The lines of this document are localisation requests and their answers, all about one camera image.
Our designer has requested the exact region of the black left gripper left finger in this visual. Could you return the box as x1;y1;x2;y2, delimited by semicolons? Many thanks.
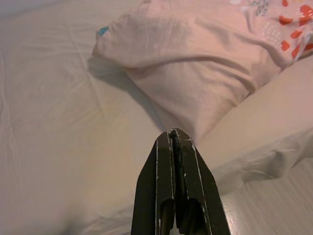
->
131;132;176;235

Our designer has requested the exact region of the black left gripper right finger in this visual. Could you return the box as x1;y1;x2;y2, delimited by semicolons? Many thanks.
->
171;128;227;235

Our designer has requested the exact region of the bed with beige sheet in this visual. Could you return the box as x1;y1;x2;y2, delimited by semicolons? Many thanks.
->
0;0;313;235

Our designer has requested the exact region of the pink patterned pillow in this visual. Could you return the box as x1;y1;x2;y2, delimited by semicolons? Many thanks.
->
91;0;313;145

